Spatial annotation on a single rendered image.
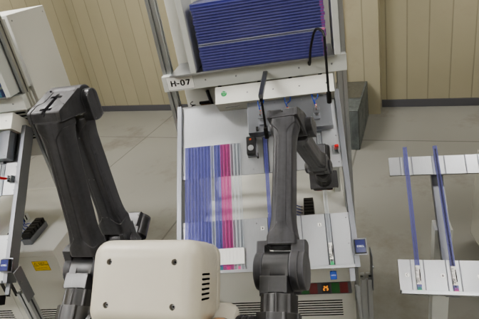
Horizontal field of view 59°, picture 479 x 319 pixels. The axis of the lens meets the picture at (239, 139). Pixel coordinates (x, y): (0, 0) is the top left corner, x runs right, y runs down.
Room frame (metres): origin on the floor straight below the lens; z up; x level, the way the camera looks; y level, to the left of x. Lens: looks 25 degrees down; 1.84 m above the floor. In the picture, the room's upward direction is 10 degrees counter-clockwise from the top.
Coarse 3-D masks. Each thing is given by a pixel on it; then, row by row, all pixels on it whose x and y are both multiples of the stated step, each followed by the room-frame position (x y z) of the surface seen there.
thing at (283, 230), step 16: (272, 112) 0.94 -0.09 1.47; (288, 112) 0.92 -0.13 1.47; (272, 128) 0.91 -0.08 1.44; (288, 128) 0.89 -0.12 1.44; (304, 128) 0.95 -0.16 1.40; (288, 144) 0.86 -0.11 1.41; (288, 160) 0.82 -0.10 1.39; (272, 176) 0.81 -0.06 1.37; (288, 176) 0.79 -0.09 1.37; (272, 192) 0.78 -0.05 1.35; (288, 192) 0.76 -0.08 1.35; (272, 208) 0.75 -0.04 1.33; (288, 208) 0.74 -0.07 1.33; (272, 224) 0.72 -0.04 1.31; (288, 224) 0.71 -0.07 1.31; (272, 240) 0.69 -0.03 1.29; (288, 240) 0.68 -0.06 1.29; (304, 240) 0.68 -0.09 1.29; (256, 256) 0.67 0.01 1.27; (304, 256) 0.65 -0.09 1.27; (256, 272) 0.64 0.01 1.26; (304, 272) 0.62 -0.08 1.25; (304, 288) 0.61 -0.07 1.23
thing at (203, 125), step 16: (192, 112) 1.75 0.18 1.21; (208, 112) 1.73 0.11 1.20; (224, 112) 1.72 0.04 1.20; (240, 112) 1.70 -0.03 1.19; (192, 128) 1.70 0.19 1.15; (208, 128) 1.68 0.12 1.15; (224, 128) 1.67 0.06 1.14; (240, 128) 1.65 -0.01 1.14; (336, 128) 1.54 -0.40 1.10; (192, 144) 1.65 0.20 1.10; (208, 144) 1.64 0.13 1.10; (224, 144) 1.62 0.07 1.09; (240, 144) 1.60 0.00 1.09; (272, 144) 1.57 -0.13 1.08; (256, 160) 1.54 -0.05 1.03; (272, 160) 1.52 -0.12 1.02; (336, 160) 1.46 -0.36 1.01
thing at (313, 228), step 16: (256, 224) 1.36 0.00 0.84; (304, 224) 1.32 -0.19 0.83; (320, 224) 1.31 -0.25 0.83; (336, 224) 1.29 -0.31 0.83; (256, 240) 1.32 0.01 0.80; (320, 240) 1.27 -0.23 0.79; (336, 240) 1.25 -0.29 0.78; (320, 256) 1.23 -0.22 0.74; (336, 256) 1.22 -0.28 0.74; (352, 256) 1.20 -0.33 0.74
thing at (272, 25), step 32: (224, 0) 1.69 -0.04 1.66; (256, 0) 1.67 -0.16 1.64; (288, 0) 1.64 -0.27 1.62; (320, 0) 1.62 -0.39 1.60; (224, 32) 1.69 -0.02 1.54; (256, 32) 1.67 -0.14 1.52; (288, 32) 1.65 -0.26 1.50; (320, 32) 1.62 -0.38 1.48; (224, 64) 1.70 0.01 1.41; (256, 64) 1.67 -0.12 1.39
